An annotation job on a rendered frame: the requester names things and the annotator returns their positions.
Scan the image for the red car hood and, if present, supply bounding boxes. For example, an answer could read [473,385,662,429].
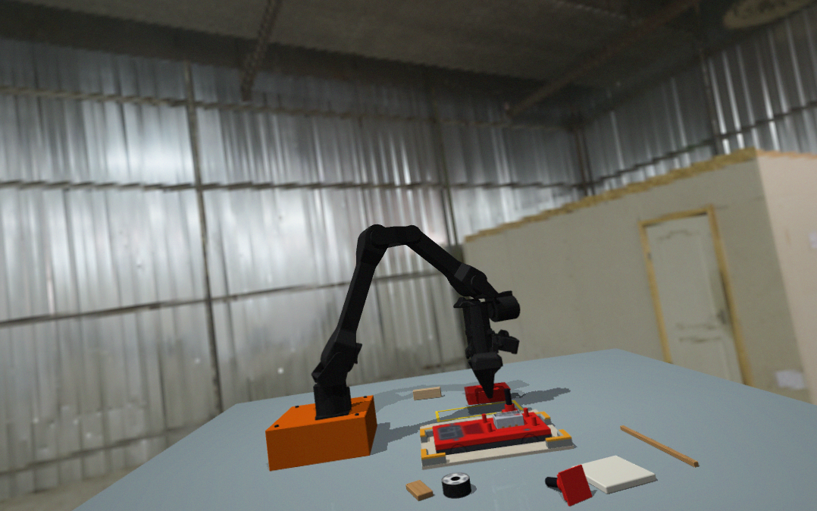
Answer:
[464,382,511,405]

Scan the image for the white flat square slab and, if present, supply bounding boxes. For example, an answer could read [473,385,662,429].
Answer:
[581,456,656,494]

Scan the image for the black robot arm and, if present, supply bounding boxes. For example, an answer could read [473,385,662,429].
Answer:
[311,224,520,420]

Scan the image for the thin wooden stick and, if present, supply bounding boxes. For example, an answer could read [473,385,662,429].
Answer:
[620,425,699,468]

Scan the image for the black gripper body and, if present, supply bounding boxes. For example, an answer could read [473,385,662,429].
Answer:
[465,324,503,371]

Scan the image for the black toy tyre with grey hub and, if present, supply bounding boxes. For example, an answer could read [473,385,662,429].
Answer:
[441,473,471,499]

